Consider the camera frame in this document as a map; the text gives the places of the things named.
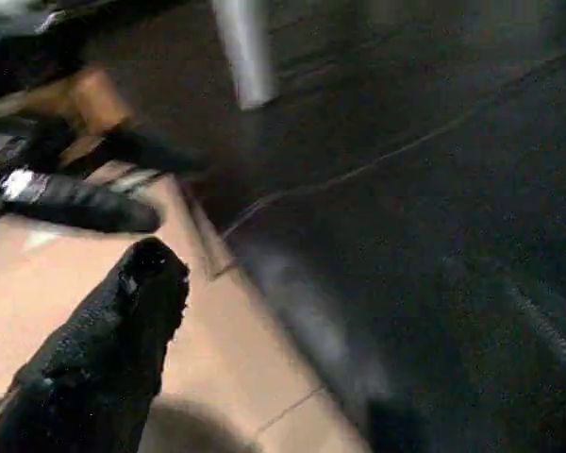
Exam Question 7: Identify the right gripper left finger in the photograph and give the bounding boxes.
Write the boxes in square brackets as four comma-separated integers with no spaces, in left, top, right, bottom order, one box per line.
[0,236,192,453]

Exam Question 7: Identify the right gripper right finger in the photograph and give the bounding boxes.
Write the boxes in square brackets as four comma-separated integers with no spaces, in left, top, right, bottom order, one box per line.
[441,254,566,453]

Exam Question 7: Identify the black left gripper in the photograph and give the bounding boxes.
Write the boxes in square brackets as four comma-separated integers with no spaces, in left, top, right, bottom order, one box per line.
[0,89,211,235]

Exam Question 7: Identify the white plastic table leg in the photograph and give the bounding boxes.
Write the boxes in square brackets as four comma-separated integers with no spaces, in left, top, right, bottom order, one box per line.
[210,0,280,112]

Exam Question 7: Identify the black table mat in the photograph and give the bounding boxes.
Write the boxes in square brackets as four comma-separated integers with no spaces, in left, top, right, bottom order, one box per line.
[75,0,566,453]

